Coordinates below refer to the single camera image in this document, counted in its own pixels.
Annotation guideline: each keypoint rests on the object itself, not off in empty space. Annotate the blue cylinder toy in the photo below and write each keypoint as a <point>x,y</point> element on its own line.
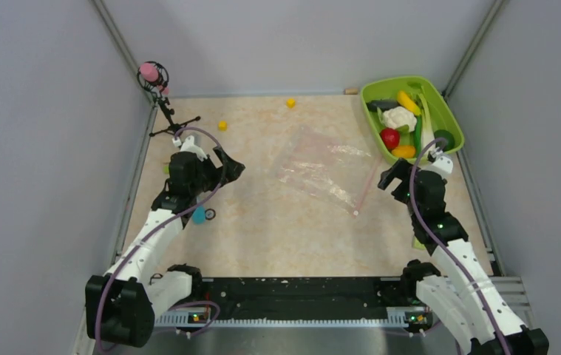
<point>198,216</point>

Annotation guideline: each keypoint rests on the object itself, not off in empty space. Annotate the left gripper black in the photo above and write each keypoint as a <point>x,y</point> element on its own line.
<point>232,171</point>

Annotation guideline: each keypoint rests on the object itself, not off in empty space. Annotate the white toy cauliflower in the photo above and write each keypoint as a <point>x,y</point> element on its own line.
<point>399,119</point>

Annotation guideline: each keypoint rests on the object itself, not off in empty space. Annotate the yellow toy banana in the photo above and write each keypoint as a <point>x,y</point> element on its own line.
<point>406,101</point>

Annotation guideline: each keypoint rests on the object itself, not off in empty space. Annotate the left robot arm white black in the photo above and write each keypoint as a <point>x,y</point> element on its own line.
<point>122,304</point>

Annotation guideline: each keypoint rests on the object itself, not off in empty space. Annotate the green plastic bin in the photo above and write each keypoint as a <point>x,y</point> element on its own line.
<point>440,113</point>

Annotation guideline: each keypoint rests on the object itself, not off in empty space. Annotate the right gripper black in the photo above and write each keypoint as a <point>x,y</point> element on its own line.
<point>400,170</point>

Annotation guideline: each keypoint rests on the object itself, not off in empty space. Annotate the toy celery stalk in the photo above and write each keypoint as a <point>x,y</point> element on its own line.
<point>427,131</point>

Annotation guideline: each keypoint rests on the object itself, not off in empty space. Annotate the grey toy fish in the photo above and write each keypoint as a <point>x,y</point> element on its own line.
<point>382,105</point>

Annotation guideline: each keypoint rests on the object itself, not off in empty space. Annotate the yellow cube near back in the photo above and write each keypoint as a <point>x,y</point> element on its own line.
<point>290,103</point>

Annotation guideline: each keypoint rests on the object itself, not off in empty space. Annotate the cork stopper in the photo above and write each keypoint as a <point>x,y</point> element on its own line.
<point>351,91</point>

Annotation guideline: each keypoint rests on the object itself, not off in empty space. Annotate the pink microphone on tripod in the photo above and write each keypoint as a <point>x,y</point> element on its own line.
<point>154,79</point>

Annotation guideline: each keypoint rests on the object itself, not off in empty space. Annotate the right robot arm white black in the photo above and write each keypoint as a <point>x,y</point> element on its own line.
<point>454,285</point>

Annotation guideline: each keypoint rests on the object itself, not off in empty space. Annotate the green toy chili pepper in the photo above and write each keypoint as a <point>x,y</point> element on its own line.
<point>417,133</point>

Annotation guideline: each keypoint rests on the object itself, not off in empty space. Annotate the yellow cube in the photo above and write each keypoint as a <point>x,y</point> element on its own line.
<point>222,126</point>
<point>290,103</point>

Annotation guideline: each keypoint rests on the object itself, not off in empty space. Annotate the red toy apple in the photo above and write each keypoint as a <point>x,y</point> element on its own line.
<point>390,138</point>

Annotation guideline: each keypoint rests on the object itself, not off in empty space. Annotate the clear zip top bag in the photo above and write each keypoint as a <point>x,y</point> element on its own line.
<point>326,168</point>

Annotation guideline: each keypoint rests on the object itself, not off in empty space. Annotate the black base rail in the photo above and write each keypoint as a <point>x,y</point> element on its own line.
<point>300,302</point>

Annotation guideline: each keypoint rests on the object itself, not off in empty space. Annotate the dark green toy avocado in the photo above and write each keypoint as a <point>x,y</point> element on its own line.
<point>446,140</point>

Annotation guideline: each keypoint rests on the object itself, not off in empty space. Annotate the yellow cube left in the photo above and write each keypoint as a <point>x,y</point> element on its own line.
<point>222,126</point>

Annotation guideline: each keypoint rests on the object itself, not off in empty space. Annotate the orange toy mango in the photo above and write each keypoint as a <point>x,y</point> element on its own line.
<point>404,151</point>

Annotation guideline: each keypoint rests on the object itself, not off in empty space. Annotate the green lego brick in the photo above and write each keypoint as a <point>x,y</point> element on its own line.
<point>416,244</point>

